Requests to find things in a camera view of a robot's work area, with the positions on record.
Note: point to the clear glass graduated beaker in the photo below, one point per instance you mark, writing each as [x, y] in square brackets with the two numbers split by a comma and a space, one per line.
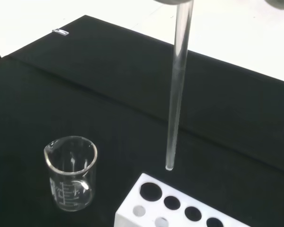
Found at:
[71, 189]

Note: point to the white test tube rack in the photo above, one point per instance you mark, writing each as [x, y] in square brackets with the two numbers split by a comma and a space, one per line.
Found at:
[127, 217]

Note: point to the black bench cloth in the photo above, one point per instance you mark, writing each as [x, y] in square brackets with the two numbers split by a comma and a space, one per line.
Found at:
[109, 94]

